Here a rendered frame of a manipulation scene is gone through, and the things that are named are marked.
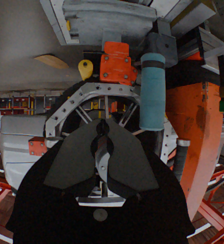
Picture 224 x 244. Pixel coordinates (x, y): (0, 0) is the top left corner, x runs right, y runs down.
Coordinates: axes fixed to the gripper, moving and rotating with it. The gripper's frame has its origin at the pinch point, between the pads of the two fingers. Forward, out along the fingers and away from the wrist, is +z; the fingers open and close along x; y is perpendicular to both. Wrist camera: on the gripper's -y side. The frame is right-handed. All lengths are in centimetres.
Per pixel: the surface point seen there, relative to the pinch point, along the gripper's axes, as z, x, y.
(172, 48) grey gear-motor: 56, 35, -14
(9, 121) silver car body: 61, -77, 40
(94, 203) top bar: 4.3, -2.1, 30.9
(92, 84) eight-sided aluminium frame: 36.4, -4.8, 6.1
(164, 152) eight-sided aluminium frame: 28, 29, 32
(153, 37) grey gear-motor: 59, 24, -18
